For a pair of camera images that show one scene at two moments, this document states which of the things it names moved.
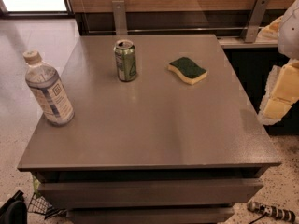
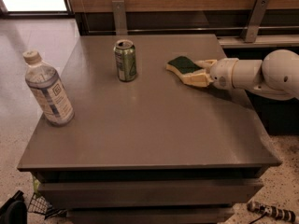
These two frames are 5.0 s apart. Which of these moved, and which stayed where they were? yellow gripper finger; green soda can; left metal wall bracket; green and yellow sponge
Moved: yellow gripper finger
Stayed: green and yellow sponge; green soda can; left metal wall bracket
